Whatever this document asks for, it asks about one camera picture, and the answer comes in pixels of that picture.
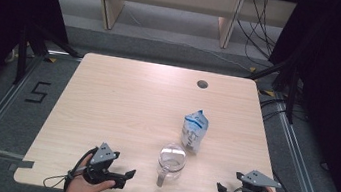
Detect black metal stand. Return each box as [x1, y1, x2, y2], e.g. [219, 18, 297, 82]
[12, 20, 85, 95]
[240, 53, 303, 125]

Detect left hand-held gripper cable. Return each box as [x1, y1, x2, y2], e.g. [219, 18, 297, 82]
[41, 140, 100, 192]

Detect grey table cable grommet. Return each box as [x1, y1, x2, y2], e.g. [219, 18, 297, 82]
[196, 79, 210, 90]

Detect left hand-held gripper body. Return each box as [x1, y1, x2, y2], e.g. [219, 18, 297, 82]
[80, 139, 132, 191]

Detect bundle of black cables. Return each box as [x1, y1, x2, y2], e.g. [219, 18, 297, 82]
[230, 0, 285, 71]

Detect light wooden shelf unit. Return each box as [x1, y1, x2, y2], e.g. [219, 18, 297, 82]
[39, 0, 299, 59]

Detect grey tape strip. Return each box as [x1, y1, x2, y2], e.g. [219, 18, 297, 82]
[8, 157, 36, 175]

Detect blue and white bag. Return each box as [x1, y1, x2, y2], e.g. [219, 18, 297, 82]
[178, 107, 212, 157]

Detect person's left hand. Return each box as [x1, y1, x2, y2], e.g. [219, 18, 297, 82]
[63, 151, 120, 192]

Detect black floor cables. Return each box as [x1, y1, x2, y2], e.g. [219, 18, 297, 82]
[256, 93, 311, 127]

